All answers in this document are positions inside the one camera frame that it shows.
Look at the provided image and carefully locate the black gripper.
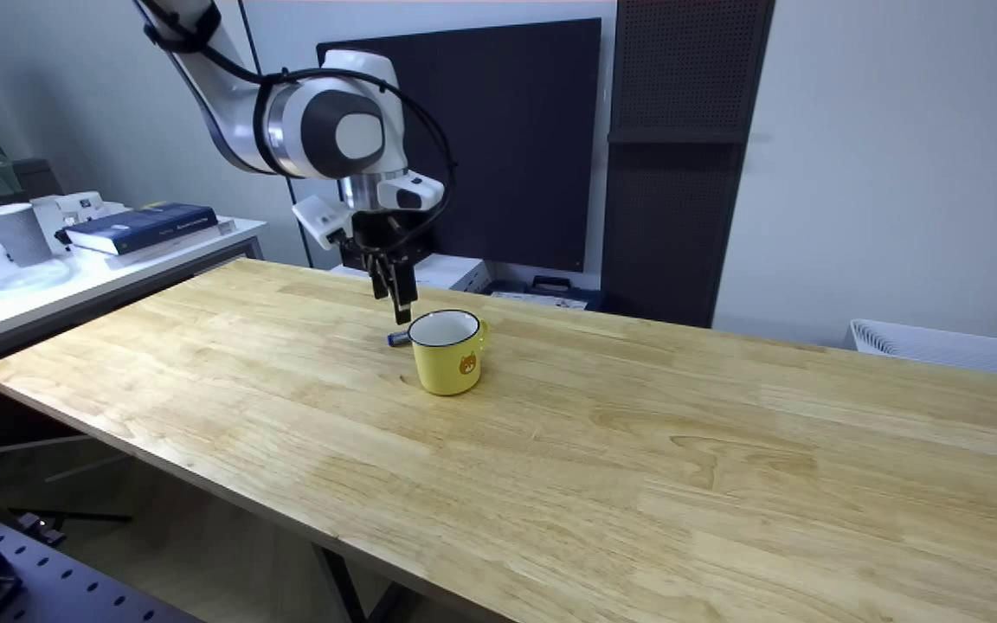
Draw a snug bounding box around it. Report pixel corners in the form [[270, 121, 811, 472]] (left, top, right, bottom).
[[337, 170, 450, 327]]

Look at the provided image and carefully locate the yellow enamel cup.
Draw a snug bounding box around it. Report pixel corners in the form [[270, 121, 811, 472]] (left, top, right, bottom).
[[410, 304, 491, 402]]

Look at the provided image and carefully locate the white flat box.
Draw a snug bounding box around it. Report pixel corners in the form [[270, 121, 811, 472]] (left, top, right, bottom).
[[410, 254, 491, 299]]

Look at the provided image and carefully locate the dark flat device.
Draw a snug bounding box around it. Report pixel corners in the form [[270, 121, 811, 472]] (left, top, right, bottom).
[[491, 272, 607, 312]]

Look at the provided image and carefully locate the black monitor screen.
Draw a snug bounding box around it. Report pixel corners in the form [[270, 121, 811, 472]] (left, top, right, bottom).
[[315, 14, 607, 277]]

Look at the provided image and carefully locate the blue hardcover book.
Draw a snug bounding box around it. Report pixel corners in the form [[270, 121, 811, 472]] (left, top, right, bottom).
[[58, 200, 223, 261]]

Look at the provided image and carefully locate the white open carton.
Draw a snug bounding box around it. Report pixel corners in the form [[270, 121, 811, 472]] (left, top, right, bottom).
[[27, 186, 132, 238]]

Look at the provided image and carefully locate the white side table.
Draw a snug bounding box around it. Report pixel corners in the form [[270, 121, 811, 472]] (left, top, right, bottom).
[[0, 211, 266, 375]]

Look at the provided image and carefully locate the white plastic container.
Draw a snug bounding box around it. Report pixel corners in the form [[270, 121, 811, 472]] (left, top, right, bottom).
[[0, 200, 61, 269]]

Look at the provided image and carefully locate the black perforated breadboard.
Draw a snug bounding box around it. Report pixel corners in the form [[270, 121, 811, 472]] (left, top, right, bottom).
[[0, 516, 199, 623]]

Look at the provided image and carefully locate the white bin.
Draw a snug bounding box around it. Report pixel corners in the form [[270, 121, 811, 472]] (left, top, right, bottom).
[[846, 314, 997, 384]]

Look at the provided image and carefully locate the dark tall wall panel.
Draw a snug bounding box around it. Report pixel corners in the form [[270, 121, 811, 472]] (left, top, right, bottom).
[[598, 0, 780, 330]]

